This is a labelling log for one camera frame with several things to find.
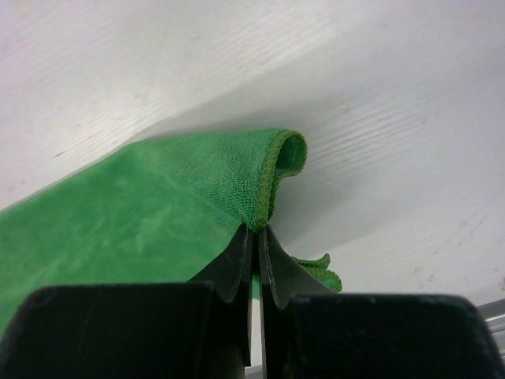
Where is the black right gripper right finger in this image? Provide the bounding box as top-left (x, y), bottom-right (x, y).
top-left (258, 227), bottom-right (331, 378)

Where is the aluminium mounting rail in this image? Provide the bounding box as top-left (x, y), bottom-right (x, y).
top-left (477, 299), bottom-right (505, 360)

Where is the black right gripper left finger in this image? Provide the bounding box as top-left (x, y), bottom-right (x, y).
top-left (185, 225), bottom-right (253, 367)

